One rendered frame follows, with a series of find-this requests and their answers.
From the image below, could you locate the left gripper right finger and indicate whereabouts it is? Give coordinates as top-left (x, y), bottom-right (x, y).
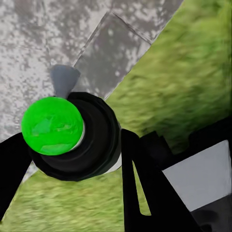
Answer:
top-left (121, 129), bottom-right (203, 232)

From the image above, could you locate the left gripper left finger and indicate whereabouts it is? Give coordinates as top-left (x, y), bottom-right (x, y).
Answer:
top-left (0, 132), bottom-right (33, 222)

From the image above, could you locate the insectifuge atomizer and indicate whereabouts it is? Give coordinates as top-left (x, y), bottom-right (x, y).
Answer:
top-left (21, 64), bottom-right (122, 182)

